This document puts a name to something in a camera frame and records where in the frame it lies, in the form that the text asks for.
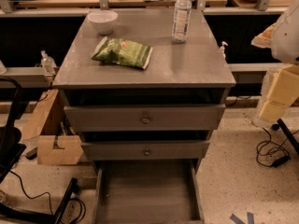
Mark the black stand leg right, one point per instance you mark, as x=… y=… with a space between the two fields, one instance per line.
x=281 y=125

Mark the grey middle drawer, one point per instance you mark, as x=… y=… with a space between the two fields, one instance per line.
x=160 y=150

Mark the grey drawer cabinet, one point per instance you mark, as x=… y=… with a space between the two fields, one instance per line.
x=193 y=73

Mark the small sanitizer bottle left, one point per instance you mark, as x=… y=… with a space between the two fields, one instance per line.
x=47 y=63

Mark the grey drawer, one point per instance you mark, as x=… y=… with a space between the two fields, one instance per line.
x=147 y=192
x=160 y=150
x=124 y=118

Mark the grey top drawer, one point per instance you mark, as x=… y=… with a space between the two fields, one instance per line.
x=124 y=118

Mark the green chip bag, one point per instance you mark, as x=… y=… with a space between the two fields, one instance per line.
x=122 y=52

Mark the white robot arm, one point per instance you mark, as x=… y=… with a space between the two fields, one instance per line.
x=282 y=37

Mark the small pump bottle right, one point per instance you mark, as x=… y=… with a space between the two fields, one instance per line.
x=222 y=48

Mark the clear plastic water bottle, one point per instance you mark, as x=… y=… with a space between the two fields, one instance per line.
x=182 y=13

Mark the white ceramic bowl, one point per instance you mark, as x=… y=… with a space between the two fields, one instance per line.
x=103 y=21

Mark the wooden box on floor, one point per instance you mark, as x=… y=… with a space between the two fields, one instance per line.
x=53 y=147

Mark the black chair base left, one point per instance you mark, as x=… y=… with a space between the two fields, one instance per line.
x=10 y=152

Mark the grey bottom drawer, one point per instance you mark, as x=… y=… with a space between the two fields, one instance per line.
x=147 y=192

